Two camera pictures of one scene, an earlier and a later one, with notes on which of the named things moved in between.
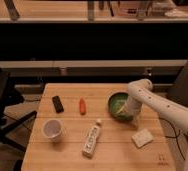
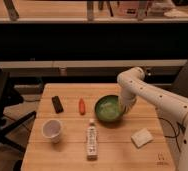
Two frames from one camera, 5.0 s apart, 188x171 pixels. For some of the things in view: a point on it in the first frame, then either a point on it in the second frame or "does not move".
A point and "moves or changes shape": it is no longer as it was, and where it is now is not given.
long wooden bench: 94,68 does not move
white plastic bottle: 91,139 moves or changes shape
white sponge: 142,138 does not move
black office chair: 0,97 does not move
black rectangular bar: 57,104 does not move
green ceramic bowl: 116,101 moves or changes shape
